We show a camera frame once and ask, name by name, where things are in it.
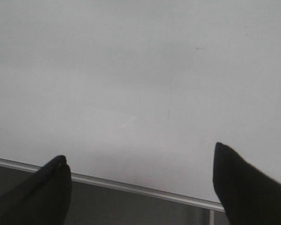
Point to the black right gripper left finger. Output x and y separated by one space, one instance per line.
42 199

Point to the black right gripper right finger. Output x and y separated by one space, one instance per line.
248 196

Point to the grey metal stand leg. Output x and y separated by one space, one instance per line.
211 217

